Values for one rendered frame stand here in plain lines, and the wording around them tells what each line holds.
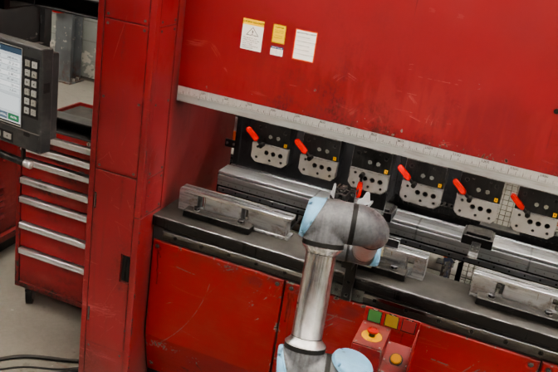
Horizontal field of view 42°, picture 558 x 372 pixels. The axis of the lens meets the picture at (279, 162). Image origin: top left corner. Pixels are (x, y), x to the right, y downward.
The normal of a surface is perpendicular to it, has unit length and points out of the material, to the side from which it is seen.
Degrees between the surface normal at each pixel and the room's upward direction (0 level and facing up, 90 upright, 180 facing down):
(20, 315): 0
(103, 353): 90
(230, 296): 90
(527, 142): 90
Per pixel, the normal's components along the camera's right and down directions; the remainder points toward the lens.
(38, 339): 0.14, -0.93
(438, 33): -0.36, 0.27
